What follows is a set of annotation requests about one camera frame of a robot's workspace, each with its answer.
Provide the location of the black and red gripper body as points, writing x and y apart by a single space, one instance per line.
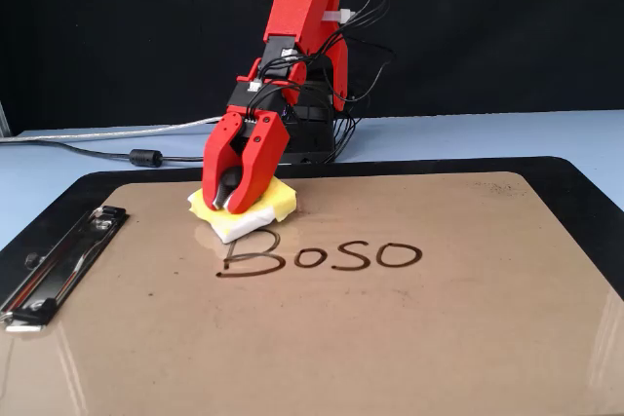
258 97

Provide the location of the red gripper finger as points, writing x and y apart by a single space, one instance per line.
217 158
261 162

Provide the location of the yellow sponge with black knob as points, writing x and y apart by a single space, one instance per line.
280 197

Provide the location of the black robot base with board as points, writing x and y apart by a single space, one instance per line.
314 119

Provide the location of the red robot arm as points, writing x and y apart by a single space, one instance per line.
302 2

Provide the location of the brown clipboard board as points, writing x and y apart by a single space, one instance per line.
341 338

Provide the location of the black backdrop cloth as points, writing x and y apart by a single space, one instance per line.
122 31

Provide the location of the metal clipboard clip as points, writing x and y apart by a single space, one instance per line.
63 265

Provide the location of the black rectangular mat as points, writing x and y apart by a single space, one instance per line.
585 177

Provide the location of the grey metal frame edge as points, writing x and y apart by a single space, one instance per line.
3 119

